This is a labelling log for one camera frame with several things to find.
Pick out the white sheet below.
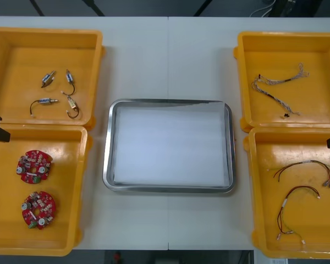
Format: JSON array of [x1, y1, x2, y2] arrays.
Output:
[[113, 101, 229, 185]]

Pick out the metal solenoid with blue label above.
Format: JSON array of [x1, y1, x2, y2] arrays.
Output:
[[30, 98, 59, 118], [40, 70, 57, 89]]

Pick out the metal solenoid with white label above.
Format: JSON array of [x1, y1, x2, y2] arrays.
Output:
[[65, 95, 80, 120]]

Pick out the yellow-orange plastic bin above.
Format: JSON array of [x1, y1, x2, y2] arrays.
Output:
[[0, 123, 94, 257], [0, 26, 105, 130], [243, 126, 330, 260], [233, 31, 330, 133]]

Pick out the white floor cable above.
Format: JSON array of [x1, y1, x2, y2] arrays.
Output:
[[249, 0, 277, 17]]

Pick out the round red circuit board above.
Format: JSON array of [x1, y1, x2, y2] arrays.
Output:
[[21, 191, 57, 230], [15, 149, 54, 184]]

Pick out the red black green-yellow wire harness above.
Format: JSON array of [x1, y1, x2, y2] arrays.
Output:
[[276, 185, 322, 244], [266, 160, 330, 189]]

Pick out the steel tray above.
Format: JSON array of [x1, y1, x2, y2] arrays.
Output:
[[102, 98, 236, 194]]

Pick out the blue-white twisted wire harness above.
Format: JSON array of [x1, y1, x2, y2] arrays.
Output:
[[252, 81, 301, 119], [250, 62, 310, 90]]

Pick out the black stand leg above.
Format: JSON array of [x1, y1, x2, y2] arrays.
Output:
[[194, 0, 213, 16], [30, 0, 45, 16], [82, 0, 106, 16]]

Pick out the metal solenoid with black cable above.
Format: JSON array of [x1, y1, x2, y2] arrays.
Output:
[[60, 69, 76, 96]]

